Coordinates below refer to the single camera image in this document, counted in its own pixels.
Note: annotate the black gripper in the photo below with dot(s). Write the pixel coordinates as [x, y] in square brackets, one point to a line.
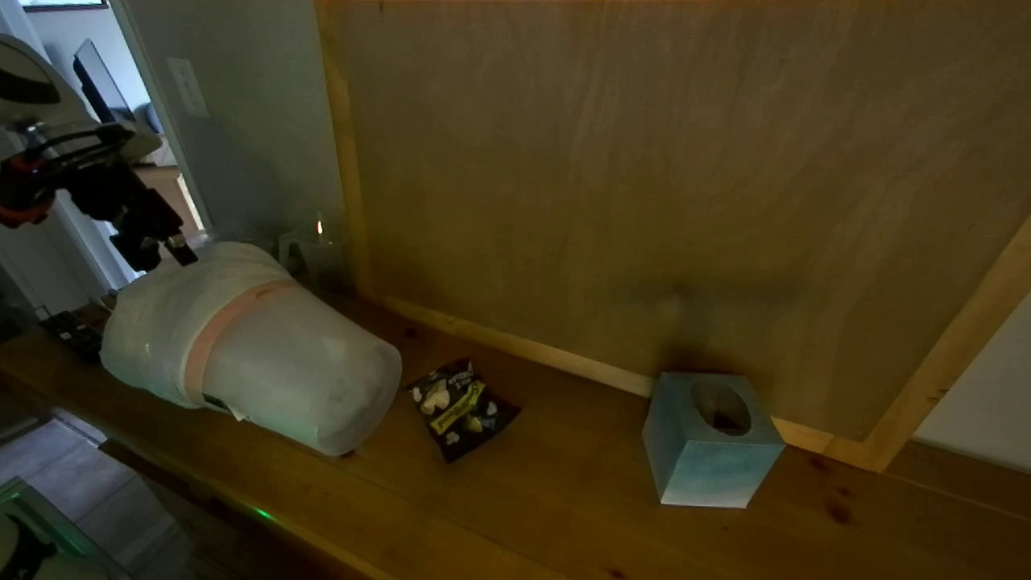
[124, 204]

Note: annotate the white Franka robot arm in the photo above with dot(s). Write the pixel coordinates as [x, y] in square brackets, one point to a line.
[44, 96]

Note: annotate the black remote control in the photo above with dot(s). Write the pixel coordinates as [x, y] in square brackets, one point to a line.
[76, 328]

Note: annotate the black snack packet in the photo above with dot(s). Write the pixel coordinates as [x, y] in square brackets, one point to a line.
[461, 411]

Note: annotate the wooden board panel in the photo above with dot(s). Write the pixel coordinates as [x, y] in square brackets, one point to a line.
[664, 181]

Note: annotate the teal cube tissue box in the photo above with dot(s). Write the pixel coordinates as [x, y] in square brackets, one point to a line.
[709, 451]

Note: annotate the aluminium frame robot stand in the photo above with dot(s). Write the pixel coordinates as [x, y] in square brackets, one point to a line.
[60, 525]

